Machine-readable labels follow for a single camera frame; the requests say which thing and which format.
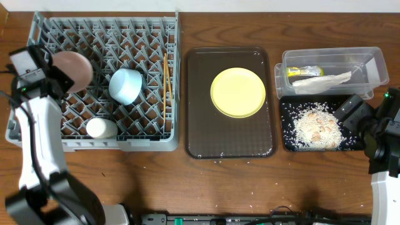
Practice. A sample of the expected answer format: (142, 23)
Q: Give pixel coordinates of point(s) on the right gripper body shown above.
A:
(362, 117)

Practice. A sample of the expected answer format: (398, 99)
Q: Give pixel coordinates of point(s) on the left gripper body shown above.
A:
(59, 79)

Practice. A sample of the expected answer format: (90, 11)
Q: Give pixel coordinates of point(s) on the white small bowl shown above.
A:
(75, 66)

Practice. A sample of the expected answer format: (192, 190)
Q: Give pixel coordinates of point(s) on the white cup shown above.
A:
(99, 128)

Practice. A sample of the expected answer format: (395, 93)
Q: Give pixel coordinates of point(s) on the light blue bowl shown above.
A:
(125, 85)

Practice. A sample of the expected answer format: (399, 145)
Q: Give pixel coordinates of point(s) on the yellow round plate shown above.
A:
(238, 93)

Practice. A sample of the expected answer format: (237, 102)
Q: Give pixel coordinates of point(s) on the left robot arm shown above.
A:
(48, 192)

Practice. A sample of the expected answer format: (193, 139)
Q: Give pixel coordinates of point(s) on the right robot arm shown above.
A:
(378, 130)

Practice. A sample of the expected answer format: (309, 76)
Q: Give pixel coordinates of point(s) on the clear plastic waste bin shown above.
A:
(366, 64)

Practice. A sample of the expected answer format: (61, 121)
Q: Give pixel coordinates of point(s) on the black food waste tray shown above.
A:
(291, 105)

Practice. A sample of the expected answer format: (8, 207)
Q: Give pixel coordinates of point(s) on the grey dishwasher rack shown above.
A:
(111, 43)

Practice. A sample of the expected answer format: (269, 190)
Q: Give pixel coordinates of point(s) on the pile of rice and nuts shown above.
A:
(316, 129)

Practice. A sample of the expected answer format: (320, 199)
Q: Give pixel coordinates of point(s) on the crumpled white paper napkin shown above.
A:
(317, 85)

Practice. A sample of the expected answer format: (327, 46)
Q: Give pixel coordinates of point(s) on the yellow snack wrapper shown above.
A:
(313, 71)

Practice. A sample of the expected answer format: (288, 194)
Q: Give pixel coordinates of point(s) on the dark brown serving tray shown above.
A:
(209, 133)

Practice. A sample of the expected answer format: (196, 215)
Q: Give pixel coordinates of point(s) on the black rail at table edge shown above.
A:
(282, 215)

